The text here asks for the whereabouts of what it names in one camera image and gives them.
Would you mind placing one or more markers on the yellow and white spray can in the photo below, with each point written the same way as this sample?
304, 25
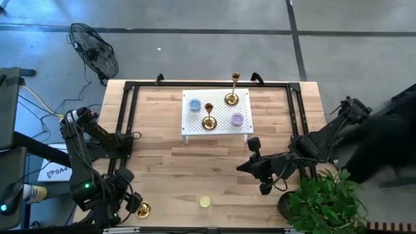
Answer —
34, 193

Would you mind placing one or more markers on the black floor fan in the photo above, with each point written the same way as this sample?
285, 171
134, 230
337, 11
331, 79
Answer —
94, 50

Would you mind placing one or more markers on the white perforated metal shelf riser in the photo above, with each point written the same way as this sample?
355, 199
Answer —
221, 110

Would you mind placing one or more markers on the blue candle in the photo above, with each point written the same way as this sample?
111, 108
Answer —
195, 104

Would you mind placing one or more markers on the striped wooden slat bench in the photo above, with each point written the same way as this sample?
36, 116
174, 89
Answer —
390, 226

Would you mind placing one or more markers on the person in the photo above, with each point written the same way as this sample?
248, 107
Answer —
383, 143

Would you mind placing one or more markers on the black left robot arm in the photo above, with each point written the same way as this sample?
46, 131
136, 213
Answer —
78, 156

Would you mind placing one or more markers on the green leafy plant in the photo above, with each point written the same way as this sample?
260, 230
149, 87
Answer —
325, 204

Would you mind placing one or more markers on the black computer mouse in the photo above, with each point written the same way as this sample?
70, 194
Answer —
12, 196

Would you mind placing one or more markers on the yellow candle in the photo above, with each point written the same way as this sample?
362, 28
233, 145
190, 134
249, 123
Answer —
204, 201

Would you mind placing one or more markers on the white printed cardboard box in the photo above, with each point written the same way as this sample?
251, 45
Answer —
55, 172

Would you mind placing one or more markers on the black metal table frame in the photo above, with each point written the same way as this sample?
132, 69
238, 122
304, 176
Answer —
211, 84

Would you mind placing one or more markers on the silver aluminium rail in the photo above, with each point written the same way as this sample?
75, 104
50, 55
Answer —
120, 230

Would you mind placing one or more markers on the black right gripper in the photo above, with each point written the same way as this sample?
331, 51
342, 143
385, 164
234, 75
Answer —
269, 165

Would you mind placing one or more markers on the dark grey panel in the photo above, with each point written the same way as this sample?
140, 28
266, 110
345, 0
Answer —
9, 162
8, 107

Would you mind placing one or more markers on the black stand beam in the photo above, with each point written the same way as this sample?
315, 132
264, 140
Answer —
39, 148

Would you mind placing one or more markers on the purple candle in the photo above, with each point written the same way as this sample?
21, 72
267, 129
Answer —
237, 119

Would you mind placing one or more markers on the gold candlestick holder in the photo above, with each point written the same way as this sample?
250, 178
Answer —
231, 99
209, 123
144, 210

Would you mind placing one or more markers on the black plant pot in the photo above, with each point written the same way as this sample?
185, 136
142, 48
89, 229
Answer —
282, 204

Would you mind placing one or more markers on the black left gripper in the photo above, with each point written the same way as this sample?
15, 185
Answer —
126, 177

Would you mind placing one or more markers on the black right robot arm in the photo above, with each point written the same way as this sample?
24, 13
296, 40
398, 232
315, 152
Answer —
318, 143

